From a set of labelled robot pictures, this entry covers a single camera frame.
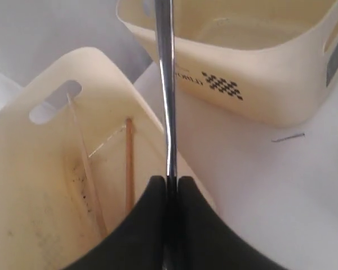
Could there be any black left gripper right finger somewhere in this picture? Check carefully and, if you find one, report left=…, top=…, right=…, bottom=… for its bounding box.
left=177, top=176, right=279, bottom=269

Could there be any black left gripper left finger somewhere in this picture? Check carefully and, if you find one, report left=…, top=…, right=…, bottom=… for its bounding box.
left=65, top=175, right=166, bottom=270

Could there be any wooden chopstick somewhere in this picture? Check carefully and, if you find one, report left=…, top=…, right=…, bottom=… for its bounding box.
left=66, top=93, right=108, bottom=238
left=126, top=118, right=135, bottom=214

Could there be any steel spoon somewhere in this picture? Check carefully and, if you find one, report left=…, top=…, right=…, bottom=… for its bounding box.
left=154, top=0, right=177, bottom=188

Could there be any cream bin with triangle mark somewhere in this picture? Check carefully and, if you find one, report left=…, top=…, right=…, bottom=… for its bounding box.
left=0, top=47, right=166, bottom=269

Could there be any cream bin with square mark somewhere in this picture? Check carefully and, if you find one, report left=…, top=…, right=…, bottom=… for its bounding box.
left=114, top=0, right=338, bottom=129

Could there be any white backdrop curtain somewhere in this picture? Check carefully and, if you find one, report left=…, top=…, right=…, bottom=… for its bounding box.
left=0, top=0, right=158, bottom=93

